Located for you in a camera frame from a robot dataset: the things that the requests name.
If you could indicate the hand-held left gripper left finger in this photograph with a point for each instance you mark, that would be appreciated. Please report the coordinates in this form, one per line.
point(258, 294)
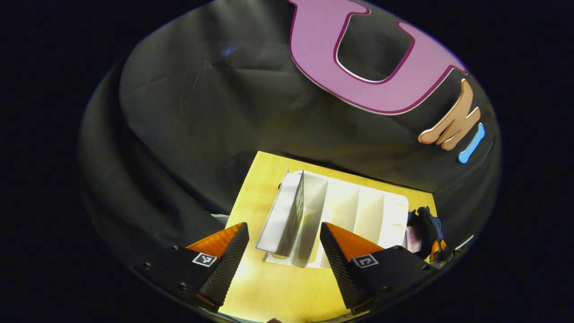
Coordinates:
point(226, 269)

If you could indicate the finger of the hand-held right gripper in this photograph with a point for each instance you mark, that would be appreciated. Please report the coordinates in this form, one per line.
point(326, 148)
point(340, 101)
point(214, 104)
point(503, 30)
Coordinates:
point(434, 249)

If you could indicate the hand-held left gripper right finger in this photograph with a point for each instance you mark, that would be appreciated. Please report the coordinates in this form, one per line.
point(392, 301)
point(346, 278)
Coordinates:
point(341, 269)

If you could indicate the blue schoolbag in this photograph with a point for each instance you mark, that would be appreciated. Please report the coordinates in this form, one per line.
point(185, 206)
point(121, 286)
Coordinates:
point(428, 224)

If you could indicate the white plastic bookshelf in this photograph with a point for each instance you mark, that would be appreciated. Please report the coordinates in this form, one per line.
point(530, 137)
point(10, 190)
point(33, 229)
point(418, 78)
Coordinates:
point(367, 211)

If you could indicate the portrait cover book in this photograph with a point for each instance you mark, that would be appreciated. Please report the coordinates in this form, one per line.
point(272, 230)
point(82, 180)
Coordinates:
point(280, 220)

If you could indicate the black backdrop cloth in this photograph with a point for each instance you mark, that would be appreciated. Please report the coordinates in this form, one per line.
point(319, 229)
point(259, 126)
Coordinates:
point(202, 112)

